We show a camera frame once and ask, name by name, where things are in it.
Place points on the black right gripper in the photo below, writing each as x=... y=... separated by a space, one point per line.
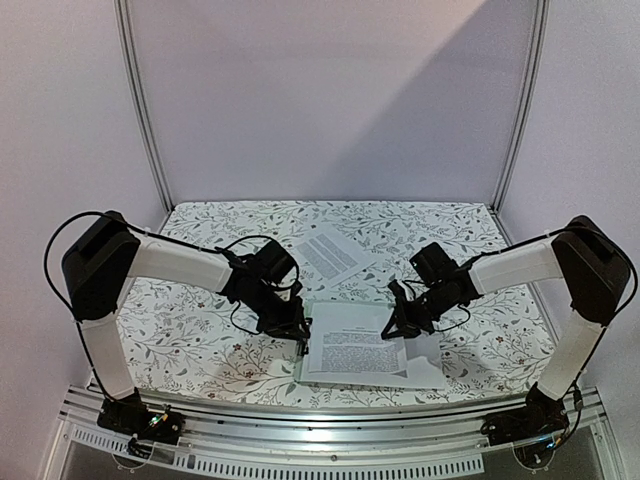
x=405 y=323

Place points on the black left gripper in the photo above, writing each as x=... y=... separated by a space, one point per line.
x=289 y=326

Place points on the printed text paper sheet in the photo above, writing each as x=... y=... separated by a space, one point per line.
x=331 y=255

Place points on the green clipboard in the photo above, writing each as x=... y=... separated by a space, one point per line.
x=298 y=368

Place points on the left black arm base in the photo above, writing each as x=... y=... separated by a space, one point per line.
x=131 y=416

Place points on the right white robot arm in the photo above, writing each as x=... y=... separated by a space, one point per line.
x=597 y=276

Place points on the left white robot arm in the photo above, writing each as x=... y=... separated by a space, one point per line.
x=100 y=267

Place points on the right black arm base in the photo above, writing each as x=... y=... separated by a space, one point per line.
x=538 y=417

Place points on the floral patterned table mat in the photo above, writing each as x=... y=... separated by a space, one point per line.
x=184 y=340

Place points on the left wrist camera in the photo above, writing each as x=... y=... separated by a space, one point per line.
x=273 y=263

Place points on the perforated white cable tray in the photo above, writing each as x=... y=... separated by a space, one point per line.
x=228 y=463

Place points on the front aluminium rail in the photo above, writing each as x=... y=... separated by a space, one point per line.
x=429 y=428

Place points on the right aluminium corner post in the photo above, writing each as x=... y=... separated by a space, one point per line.
x=523 y=105

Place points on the aluminium corner post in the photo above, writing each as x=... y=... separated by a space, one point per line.
x=523 y=105
x=124 y=23

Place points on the left aluminium corner post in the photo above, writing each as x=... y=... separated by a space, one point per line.
x=124 y=23

